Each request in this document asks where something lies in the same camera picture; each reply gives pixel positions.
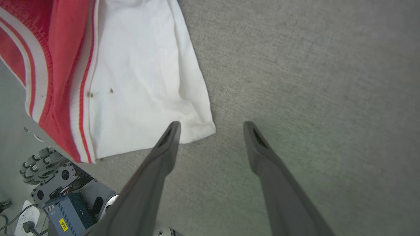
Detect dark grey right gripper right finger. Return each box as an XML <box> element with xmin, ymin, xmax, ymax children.
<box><xmin>243</xmin><ymin>121</ymin><xmax>336</xmax><ymax>236</ymax></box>

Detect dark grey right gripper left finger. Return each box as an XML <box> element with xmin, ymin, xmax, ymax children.
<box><xmin>84</xmin><ymin>121</ymin><xmax>182</xmax><ymax>236</ymax></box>

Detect red shorts with white stripes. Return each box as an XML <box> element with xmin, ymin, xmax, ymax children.
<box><xmin>0</xmin><ymin>0</ymin><xmax>217</xmax><ymax>164</ymax></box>

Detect blue-grey box with yellow label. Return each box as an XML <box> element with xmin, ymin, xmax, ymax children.
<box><xmin>48</xmin><ymin>193</ymin><xmax>96</xmax><ymax>236</ymax></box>

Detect grey mecanum wheel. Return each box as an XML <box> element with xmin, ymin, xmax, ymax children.
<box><xmin>19</xmin><ymin>147</ymin><xmax>72</xmax><ymax>186</ymax></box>

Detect grey fabric sofa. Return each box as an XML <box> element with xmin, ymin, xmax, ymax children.
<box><xmin>0</xmin><ymin>0</ymin><xmax>420</xmax><ymax>236</ymax></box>

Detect white power strip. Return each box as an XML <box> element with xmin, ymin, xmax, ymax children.
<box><xmin>13</xmin><ymin>200</ymin><xmax>40</xmax><ymax>236</ymax></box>

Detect black power plug with cable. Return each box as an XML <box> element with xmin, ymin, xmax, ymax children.
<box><xmin>0</xmin><ymin>203</ymin><xmax>50</xmax><ymax>236</ymax></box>

